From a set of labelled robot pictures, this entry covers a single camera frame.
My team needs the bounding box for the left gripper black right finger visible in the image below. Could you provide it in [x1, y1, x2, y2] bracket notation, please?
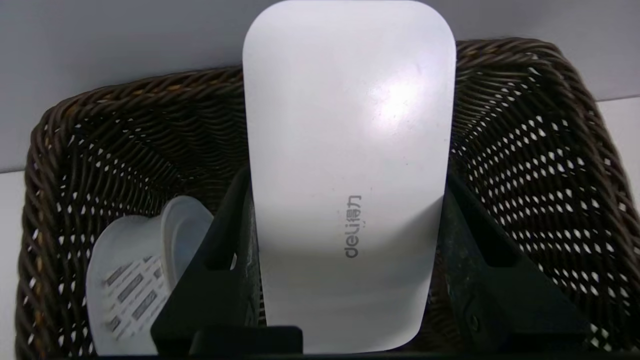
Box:
[430, 172, 593, 353]

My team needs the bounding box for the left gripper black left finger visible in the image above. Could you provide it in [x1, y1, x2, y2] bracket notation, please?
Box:
[150, 167, 263, 356]

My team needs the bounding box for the white round container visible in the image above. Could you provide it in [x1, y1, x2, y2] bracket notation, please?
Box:
[85, 195, 216, 357]

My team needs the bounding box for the white rounded plastic case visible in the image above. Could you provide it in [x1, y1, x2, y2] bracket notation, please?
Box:
[242, 0, 457, 353]

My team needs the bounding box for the dark brown wicker basket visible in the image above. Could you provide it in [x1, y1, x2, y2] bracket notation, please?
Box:
[15, 37, 640, 358]

